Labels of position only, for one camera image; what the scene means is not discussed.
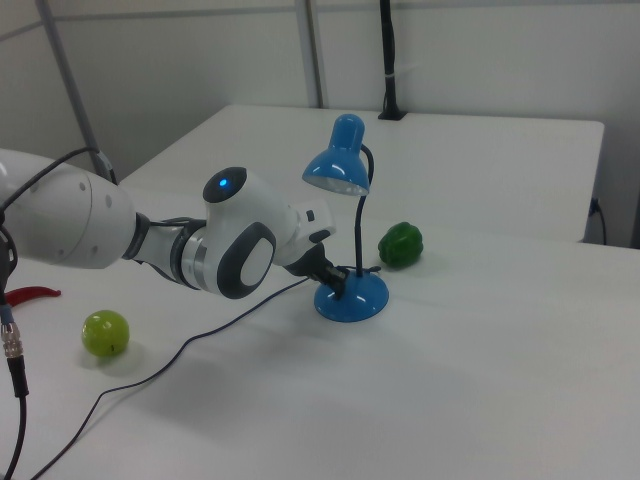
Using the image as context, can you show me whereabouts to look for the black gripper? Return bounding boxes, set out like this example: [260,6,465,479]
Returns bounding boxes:
[281,241,350,302]

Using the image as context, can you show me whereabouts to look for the blue gooseneck desk lamp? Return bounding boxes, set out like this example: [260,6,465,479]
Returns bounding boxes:
[301,113,391,324]

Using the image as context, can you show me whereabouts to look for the dark green bell pepper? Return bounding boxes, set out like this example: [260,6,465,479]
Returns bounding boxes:
[376,222,426,269]

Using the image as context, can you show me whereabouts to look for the lime green round fruit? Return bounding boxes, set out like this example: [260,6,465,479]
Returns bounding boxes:
[81,309,131,359]

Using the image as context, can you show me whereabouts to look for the red chili pepper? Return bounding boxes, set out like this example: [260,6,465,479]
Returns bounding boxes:
[3,285,62,307]

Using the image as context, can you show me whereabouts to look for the dark lamp power cable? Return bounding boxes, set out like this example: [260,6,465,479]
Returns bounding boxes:
[28,276,310,480]

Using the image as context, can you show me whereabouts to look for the black camera stand with clamp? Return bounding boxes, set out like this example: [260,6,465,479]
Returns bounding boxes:
[376,0,410,122]

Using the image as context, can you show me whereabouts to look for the grey partition post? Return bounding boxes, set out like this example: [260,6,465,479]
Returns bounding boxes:
[293,0,327,109]
[35,0,119,184]

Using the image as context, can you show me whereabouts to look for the black hanging wall cable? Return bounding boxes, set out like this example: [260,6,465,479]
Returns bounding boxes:
[589,196,609,247]

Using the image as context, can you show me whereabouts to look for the black cable over arm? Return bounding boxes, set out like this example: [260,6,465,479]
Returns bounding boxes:
[0,147,119,211]

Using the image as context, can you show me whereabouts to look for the black cable with metal connector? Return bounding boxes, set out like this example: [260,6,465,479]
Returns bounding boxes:
[0,213,32,480]

